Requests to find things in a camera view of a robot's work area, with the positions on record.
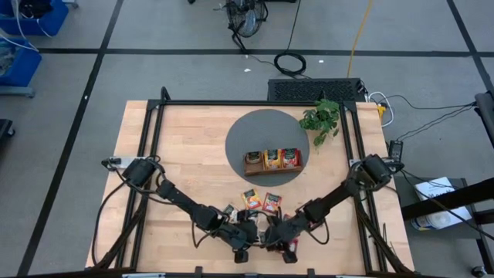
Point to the blue storage bin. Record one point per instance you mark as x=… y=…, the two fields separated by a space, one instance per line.
x=54 y=19
x=23 y=69

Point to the green potted plant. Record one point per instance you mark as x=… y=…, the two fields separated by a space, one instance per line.
x=322 y=116

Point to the black floor fan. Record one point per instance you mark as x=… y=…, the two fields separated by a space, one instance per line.
x=247 y=19

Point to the beige tea packet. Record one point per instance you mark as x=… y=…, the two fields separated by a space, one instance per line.
x=253 y=157
x=230 y=211

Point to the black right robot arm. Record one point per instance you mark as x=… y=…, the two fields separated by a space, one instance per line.
x=335 y=197

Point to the white paper booklet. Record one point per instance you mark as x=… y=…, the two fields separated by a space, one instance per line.
x=436 y=222

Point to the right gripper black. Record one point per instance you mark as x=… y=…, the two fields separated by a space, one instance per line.
x=297 y=228

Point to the black perforated computer case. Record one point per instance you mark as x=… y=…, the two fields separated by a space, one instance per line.
x=308 y=90

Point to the black metal table frame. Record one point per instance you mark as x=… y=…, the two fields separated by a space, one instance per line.
x=231 y=103

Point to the wooden compartment tray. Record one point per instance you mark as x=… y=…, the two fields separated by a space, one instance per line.
x=270 y=171

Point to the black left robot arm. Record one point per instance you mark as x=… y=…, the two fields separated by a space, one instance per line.
x=181 y=199

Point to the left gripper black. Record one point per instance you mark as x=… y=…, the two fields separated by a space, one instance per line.
x=235 y=233

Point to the round grey mat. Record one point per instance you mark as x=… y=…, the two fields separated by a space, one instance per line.
x=258 y=131

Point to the black metal stand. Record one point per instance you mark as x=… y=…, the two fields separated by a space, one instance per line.
x=444 y=199

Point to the black chair leg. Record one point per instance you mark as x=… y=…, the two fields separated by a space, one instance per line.
x=4 y=129

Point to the black caster wheel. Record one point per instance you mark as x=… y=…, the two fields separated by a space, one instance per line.
x=479 y=272

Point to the black power adapter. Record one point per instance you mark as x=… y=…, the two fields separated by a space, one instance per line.
x=396 y=150

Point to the yellow plug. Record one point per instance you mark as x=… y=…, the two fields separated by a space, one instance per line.
x=381 y=111

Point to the grey cart base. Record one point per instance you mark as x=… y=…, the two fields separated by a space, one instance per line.
x=15 y=92

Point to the yellow tea packet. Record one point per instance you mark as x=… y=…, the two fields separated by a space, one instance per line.
x=272 y=160
x=251 y=199

